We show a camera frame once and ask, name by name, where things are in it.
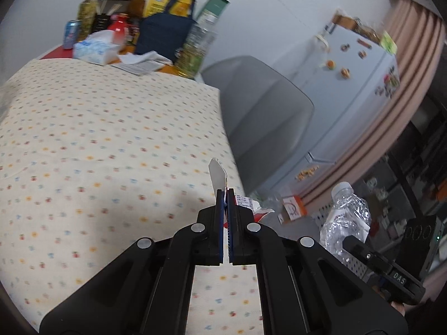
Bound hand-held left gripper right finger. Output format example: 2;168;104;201
226;188;409;335

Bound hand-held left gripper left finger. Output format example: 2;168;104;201
39;188;227;335

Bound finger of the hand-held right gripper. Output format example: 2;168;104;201
344;234;388;280

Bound white red paper wrapper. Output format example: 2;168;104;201
208;157;275;224

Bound crushed clear plastic bottle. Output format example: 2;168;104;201
319;181;372;262

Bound black box device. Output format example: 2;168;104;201
398;214;442;276

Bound clear plastic garbage bag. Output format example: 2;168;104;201
249;190;285;213

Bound orange white box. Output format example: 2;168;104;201
279;195;308;224

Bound gold ornament magnet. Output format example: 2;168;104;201
295;167;320;182

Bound dark shelf unit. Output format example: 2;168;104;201
349;87;447;252

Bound grey chair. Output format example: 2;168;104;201
201;55;315;191

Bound floral dotted tablecloth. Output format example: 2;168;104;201
0;58;266;335

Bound white refrigerator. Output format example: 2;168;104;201
269;24;400;185

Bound oil bottle with green cap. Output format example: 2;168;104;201
173;21;217;79

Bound white papers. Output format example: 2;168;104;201
112;51;173;76

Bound cluster of colourful magnets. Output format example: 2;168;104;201
375;73;400;98

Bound navy lunch bag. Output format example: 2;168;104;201
134;0;196;61

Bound translucent hanging bag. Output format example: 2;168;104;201
312;31;331;70

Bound blue white tissue box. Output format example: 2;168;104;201
72;30;121;66

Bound green tall carton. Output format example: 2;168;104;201
194;0;231;28

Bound green packet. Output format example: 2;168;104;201
381;31;398;54

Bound red ceramic vase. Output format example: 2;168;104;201
106;13;130;44

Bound yellow snack bag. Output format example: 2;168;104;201
142;0;194;18

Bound black chopstick holder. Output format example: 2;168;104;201
94;2;117;34

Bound cardboard boxes on refrigerator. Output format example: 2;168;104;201
330;9;381;44

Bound blue drink can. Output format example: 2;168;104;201
63;20;82;49

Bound yellow tea bottle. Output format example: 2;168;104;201
77;0;98;39

